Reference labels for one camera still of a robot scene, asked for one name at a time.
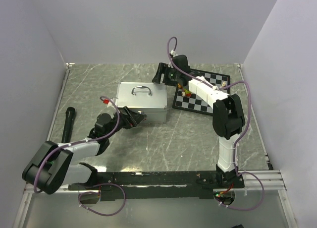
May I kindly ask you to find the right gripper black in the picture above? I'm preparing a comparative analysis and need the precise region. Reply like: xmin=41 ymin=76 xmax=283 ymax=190
xmin=152 ymin=62 xmax=180 ymax=87

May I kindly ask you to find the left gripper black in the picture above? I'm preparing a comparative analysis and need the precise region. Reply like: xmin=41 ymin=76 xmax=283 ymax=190
xmin=106 ymin=106 xmax=147 ymax=138

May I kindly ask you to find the silver metal medicine case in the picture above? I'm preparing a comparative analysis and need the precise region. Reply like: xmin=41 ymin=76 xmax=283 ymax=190
xmin=116 ymin=82 xmax=167 ymax=123

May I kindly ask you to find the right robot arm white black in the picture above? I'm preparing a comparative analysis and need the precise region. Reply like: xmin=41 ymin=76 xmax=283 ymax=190
xmin=152 ymin=55 xmax=245 ymax=188

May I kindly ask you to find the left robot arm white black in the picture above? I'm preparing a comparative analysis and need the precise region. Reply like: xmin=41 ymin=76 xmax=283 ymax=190
xmin=22 ymin=107 xmax=147 ymax=194

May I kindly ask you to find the colourful toy brick car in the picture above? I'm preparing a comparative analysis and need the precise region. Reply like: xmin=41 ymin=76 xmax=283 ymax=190
xmin=177 ymin=84 xmax=192 ymax=98

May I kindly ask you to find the black white chessboard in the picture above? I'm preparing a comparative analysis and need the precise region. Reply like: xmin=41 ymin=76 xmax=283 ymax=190
xmin=172 ymin=70 xmax=230 ymax=115

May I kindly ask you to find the black marker orange cap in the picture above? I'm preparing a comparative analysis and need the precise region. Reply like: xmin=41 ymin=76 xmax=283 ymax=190
xmin=61 ymin=107 xmax=76 ymax=143

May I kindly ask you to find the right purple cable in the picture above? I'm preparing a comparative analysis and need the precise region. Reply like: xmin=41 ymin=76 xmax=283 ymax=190
xmin=166 ymin=36 xmax=264 ymax=211

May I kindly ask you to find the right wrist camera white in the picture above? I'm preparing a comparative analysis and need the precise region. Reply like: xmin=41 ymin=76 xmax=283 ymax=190
xmin=168 ymin=50 xmax=178 ymax=68

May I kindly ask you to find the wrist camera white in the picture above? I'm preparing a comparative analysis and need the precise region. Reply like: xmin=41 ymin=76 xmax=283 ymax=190
xmin=100 ymin=97 xmax=118 ymax=108
xmin=168 ymin=50 xmax=178 ymax=68

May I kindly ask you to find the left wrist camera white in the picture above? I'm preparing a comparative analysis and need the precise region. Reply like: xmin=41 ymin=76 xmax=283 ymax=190
xmin=100 ymin=97 xmax=118 ymax=108

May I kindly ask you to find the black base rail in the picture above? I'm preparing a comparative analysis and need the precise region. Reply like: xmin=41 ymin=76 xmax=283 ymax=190
xmin=68 ymin=171 xmax=245 ymax=201

